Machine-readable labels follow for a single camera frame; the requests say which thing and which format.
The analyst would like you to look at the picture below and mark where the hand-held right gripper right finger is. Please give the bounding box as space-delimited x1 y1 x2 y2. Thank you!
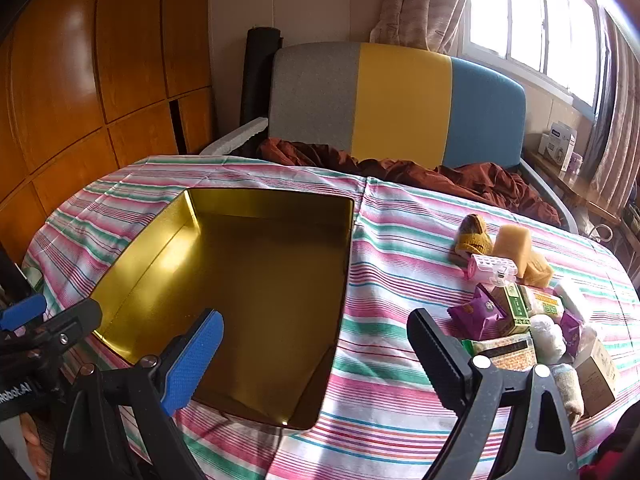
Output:
407 308 581 480

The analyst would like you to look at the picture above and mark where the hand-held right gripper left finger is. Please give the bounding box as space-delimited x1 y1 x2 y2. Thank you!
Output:
50 309 225 480

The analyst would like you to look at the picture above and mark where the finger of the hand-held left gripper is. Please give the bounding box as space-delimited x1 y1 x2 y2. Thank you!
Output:
15 299 103 361
0 294 47 332

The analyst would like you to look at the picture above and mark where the purple snack packet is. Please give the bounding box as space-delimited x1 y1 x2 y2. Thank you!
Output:
560 310 583 356
447 284 508 341

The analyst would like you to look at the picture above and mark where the green cracker packet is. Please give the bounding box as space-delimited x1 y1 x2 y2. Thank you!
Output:
461 332 538 372

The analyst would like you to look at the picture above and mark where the green white small box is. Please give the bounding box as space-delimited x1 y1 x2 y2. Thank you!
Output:
492 282 533 335

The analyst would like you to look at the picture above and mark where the maroon tin box gold inside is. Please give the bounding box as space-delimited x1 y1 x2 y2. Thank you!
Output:
91 188 356 431

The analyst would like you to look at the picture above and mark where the yellow green small box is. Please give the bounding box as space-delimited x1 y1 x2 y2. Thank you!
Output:
520 286 561 316

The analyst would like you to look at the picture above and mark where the yellow knitted sock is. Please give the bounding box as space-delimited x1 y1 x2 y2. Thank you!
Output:
454 214 495 257

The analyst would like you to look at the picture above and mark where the yellow sponge block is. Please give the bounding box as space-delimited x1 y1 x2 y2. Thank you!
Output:
492 224 532 278
522 250 555 288

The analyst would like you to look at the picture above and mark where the cream cloth roll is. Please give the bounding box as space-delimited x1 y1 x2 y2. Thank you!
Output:
550 362 585 423

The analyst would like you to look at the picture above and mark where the white sponge block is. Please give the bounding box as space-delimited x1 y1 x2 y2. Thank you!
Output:
554 280 588 323

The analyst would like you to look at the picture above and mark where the brown white carton box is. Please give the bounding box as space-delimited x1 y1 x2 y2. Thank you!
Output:
572 337 621 418

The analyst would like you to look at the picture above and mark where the pink green striped cloth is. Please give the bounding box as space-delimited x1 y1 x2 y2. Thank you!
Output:
22 156 640 480

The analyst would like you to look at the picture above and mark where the rust brown blanket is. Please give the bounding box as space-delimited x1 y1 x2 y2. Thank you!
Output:
257 137 563 227

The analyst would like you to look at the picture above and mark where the red cloth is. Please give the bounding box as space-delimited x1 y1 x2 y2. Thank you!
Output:
592 400 640 480

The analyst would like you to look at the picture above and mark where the wooden desk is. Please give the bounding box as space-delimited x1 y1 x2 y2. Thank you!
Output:
525 147 640 281

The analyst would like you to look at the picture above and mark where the white foam piece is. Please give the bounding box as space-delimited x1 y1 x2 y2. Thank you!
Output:
199 116 269 157

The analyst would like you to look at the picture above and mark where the grey yellow blue chair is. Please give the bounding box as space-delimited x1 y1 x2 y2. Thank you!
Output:
267 41 581 233

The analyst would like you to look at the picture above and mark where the wooden wardrobe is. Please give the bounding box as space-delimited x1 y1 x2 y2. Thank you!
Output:
0 0 217 266

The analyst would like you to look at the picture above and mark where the black rolled mat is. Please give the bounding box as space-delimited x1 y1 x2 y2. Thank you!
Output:
240 27 283 128

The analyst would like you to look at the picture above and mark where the beige patterned curtain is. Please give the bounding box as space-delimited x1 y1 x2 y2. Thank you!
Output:
370 0 473 56
580 10 640 201

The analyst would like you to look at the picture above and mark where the window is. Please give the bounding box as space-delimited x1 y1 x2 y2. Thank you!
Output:
460 0 613 121

